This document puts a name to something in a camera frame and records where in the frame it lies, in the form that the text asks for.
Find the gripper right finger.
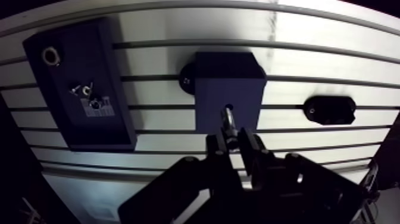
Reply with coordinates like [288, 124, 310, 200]
[237, 126, 367, 224]

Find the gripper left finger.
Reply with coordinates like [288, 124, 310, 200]
[117, 126, 245, 224]

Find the steel bolt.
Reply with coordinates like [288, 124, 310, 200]
[220, 105, 240, 151]

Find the black oval holder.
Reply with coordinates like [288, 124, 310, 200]
[303, 95, 357, 126]

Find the dark blue-grey block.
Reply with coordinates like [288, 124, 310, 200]
[179, 51, 268, 134]

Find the dark blue-grey tray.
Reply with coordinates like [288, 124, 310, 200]
[22, 17, 139, 153]

